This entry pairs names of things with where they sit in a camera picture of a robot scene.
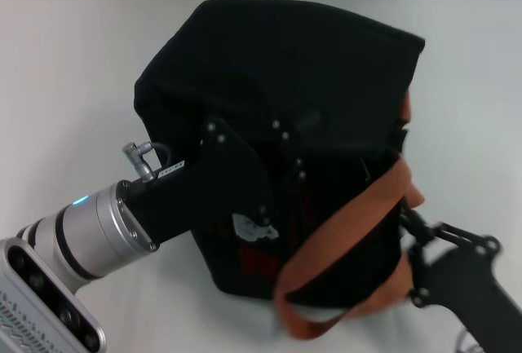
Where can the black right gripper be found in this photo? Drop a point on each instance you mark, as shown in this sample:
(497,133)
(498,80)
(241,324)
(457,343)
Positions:
(469,292)

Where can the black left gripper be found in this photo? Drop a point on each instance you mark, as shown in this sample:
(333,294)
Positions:
(220,182)

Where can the black fabric food bag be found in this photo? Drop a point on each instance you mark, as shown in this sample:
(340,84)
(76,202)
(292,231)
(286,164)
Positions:
(293,63)

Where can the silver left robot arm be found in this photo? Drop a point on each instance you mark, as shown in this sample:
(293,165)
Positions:
(81,235)

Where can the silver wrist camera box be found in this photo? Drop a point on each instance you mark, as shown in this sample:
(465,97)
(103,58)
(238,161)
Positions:
(45,304)

